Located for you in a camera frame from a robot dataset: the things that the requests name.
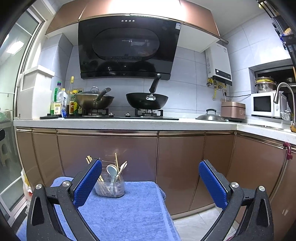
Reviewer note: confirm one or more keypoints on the black range hood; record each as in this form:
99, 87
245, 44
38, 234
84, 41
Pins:
127, 46

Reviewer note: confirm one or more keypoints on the brown lower kitchen cabinets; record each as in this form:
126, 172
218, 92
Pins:
171, 159

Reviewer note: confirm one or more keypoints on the white plastic spork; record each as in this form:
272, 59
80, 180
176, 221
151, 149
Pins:
122, 167

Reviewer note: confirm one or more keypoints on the plastic bag on floor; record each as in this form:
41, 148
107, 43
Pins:
27, 190

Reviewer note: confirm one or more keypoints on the blue label clear bottle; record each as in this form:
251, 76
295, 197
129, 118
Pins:
62, 99

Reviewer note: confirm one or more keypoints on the white box on counter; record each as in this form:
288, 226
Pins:
34, 93

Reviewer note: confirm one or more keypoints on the light blue plastic spoon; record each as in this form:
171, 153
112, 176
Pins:
113, 172

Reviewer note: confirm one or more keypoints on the bronze wok with handle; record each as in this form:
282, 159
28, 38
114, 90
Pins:
94, 99

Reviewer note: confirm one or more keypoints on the white gas water heater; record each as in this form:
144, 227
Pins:
218, 64

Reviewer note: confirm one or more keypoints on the black gas stove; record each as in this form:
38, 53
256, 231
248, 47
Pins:
106, 114

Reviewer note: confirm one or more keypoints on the pink rice cooker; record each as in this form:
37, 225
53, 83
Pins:
233, 111

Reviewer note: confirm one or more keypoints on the tall yellow cap bottle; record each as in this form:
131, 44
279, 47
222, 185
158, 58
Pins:
70, 97

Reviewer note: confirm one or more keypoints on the thin chopstick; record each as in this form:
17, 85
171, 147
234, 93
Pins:
116, 162

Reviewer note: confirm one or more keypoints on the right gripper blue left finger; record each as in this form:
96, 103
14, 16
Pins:
84, 182

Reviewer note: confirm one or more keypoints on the steel pot lid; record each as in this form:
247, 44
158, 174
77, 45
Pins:
211, 115

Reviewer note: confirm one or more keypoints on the glass sliding door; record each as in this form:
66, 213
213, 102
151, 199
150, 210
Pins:
14, 56

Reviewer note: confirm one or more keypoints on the dark sauce bottle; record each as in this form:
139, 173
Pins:
75, 106

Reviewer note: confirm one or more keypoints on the steel pot on shelf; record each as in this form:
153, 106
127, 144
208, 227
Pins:
264, 84

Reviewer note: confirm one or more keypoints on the white kitchen countertop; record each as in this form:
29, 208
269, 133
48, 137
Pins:
183, 124

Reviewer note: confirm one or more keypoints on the black frying pan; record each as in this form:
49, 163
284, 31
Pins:
150, 100

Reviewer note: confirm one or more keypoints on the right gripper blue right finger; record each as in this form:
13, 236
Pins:
216, 184

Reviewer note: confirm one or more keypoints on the blue terry towel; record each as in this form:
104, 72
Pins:
140, 214

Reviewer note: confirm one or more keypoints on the white microwave oven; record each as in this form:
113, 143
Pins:
262, 104

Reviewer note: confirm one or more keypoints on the clear plastic utensil holder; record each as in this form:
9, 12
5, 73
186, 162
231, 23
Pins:
107, 188

